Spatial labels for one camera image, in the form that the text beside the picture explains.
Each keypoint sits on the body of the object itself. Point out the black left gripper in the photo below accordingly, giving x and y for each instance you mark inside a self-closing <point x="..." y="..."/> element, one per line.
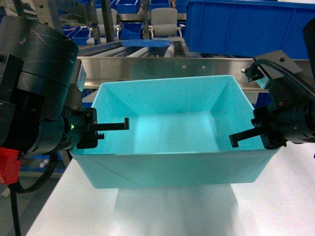
<point x="76" y="127"/>

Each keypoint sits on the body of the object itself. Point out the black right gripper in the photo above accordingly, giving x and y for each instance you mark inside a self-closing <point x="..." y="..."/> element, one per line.
<point x="290" y="117"/>

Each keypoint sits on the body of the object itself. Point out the teal plastic bin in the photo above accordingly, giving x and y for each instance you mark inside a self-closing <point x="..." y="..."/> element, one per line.
<point x="178" y="134"/>

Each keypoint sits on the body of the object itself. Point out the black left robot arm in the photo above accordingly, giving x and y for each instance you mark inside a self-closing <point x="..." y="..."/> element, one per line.
<point x="41" y="85"/>

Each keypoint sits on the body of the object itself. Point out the blue bin upper right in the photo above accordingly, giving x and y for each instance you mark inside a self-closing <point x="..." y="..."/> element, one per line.
<point x="247" y="28"/>

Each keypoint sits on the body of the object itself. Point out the grey office chair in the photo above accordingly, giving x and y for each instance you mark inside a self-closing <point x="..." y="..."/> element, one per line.
<point x="164" y="25"/>

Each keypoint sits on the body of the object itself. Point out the stainless steel shelf rail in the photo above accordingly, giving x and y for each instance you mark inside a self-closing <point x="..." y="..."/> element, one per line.
<point x="100" y="70"/>

